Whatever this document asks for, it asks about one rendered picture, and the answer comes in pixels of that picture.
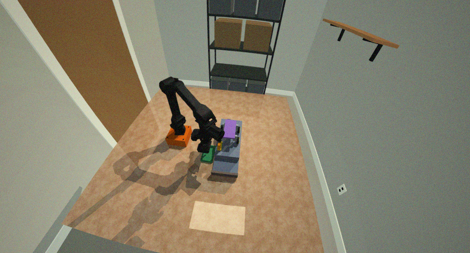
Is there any green tray floor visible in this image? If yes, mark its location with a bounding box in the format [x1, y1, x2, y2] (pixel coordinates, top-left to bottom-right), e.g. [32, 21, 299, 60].
[202, 147, 214, 161]

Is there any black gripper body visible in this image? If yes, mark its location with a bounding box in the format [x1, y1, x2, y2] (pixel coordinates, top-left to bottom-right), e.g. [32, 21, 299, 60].
[197, 131, 211, 153]

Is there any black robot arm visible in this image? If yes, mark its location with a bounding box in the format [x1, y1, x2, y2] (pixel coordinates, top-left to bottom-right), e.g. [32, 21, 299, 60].
[159, 77, 225, 142]

